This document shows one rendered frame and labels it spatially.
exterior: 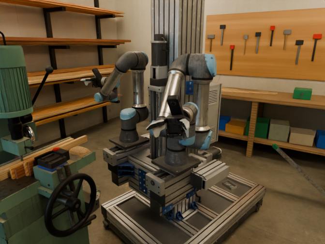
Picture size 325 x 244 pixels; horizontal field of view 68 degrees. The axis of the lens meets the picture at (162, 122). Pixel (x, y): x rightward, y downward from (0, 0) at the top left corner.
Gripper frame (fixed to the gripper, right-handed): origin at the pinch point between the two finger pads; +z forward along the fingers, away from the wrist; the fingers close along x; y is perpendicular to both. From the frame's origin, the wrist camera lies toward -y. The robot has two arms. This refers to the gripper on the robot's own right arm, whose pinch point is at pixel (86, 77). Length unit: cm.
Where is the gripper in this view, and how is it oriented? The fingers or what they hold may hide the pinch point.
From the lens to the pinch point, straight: 223.5
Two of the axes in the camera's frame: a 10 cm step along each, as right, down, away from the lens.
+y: 0.7, 9.1, 4.1
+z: -8.5, -1.6, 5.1
